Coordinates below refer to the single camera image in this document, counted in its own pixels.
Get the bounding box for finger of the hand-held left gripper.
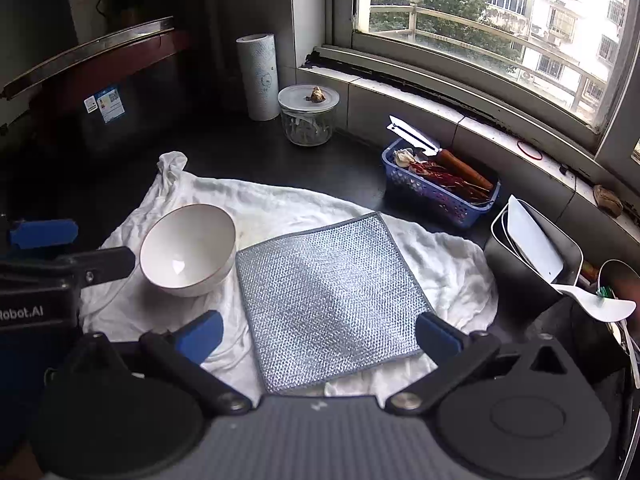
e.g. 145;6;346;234
0;217;80;252
0;246;137;291

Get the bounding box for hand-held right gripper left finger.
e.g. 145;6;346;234
60;310;253;417

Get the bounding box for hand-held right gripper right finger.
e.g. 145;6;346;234
384;312;584;417

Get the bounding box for white bowl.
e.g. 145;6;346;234
139;203;237;298

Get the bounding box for silver mesh dishcloth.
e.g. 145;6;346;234
235;212;435;395

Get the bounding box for grey utensil holder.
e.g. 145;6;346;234
484;195;585;323

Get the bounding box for blue plastic basket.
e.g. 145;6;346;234
381;138;502;230

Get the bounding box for white towel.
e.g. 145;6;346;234
80;151;499;403

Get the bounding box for dried red chilies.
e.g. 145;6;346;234
407;160;493;206

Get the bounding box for dark red kitchen appliance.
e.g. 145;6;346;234
0;16;201;171

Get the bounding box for white rice spoon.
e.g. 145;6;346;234
550;282;637;323

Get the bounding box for metal spoon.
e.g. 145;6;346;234
607;320;640;388

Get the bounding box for round utensil cup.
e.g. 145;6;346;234
596;259;640;321

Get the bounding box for brown dried root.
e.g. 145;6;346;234
592;185;624;218

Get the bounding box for glass jar with lid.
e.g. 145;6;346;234
278;84;340;147

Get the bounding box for paper towel roll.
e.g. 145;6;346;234
236;32;281;122

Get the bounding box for window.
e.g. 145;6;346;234
322;0;640;161

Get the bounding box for balcony railing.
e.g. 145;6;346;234
370;0;606;111

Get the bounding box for apartment building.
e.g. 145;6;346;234
462;0;631;111

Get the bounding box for peeler with orange handle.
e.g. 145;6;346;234
388;115;495;192

